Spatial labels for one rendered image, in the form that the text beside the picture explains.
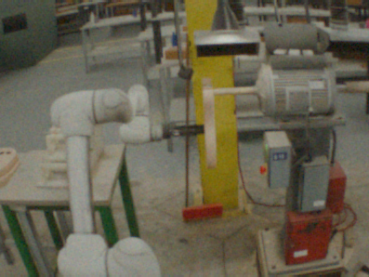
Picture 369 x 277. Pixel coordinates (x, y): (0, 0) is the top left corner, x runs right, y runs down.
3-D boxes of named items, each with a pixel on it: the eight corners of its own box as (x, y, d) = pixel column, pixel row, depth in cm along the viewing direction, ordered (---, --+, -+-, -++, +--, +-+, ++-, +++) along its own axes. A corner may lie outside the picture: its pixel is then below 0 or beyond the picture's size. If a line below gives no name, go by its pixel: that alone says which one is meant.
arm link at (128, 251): (162, 296, 151) (152, 256, 142) (114, 296, 152) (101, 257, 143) (163, 270, 166) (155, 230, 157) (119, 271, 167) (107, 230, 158)
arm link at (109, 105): (133, 92, 175) (100, 96, 175) (125, 79, 157) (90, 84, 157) (135, 125, 172) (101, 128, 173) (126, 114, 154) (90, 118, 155)
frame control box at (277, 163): (308, 172, 206) (309, 124, 196) (317, 194, 187) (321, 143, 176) (261, 177, 208) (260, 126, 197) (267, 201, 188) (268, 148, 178)
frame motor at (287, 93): (326, 103, 219) (325, 57, 208) (340, 122, 194) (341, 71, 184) (255, 106, 221) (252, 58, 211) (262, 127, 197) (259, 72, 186)
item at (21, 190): (145, 250, 271) (125, 143, 240) (137, 309, 218) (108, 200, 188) (59, 248, 275) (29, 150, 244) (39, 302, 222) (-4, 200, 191)
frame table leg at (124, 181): (148, 270, 277) (125, 150, 241) (147, 275, 272) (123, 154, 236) (139, 270, 278) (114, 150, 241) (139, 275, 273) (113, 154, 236)
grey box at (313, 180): (322, 200, 217) (327, 102, 195) (325, 210, 207) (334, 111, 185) (296, 204, 218) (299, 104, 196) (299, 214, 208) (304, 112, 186)
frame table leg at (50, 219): (72, 268, 281) (38, 155, 244) (71, 272, 276) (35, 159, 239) (66, 268, 281) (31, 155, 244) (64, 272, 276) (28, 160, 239)
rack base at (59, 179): (91, 173, 212) (90, 171, 211) (84, 189, 198) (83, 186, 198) (45, 174, 215) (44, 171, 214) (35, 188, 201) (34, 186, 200)
